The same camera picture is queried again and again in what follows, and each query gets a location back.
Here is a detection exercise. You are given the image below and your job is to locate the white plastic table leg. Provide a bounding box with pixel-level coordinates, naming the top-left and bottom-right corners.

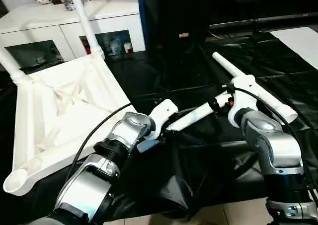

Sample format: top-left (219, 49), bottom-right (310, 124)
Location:
top-left (212, 52), bottom-right (298, 123)
top-left (0, 45), bottom-right (32, 84)
top-left (165, 90), bottom-right (231, 132)
top-left (67, 0), bottom-right (105, 60)

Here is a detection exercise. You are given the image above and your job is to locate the white plastic table top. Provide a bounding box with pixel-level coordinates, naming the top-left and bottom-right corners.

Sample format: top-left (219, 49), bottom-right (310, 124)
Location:
top-left (2, 53), bottom-right (139, 196)

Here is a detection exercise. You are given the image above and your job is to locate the black mat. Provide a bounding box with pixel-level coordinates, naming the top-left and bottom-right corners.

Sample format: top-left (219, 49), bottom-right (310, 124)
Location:
top-left (0, 36), bottom-right (318, 221)

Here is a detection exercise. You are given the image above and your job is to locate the black long bar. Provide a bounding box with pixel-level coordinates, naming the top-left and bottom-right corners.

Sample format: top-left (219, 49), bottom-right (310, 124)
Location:
top-left (208, 12), bottom-right (318, 29)

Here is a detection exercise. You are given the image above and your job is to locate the white flat sheet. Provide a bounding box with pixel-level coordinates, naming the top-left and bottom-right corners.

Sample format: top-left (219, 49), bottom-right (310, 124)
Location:
top-left (269, 25), bottom-right (318, 71)

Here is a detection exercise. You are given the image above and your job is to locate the black case with gold label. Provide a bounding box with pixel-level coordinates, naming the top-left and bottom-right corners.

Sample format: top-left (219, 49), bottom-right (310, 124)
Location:
top-left (144, 0), bottom-right (211, 53)

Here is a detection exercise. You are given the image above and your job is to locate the white cabinet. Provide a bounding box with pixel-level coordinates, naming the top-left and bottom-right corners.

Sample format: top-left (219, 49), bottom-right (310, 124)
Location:
top-left (0, 0), bottom-right (146, 71)

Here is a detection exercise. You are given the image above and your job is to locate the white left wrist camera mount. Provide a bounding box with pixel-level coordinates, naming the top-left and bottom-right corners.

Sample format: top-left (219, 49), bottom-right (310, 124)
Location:
top-left (136, 98), bottom-right (179, 153)

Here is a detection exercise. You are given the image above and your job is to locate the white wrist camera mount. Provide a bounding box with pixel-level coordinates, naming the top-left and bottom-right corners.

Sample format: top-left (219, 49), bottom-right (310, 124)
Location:
top-left (136, 98), bottom-right (179, 153)
top-left (225, 75), bottom-right (258, 125)

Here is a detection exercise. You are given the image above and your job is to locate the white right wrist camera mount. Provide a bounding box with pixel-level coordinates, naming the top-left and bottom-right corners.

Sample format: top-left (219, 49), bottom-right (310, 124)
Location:
top-left (225, 75), bottom-right (258, 125)

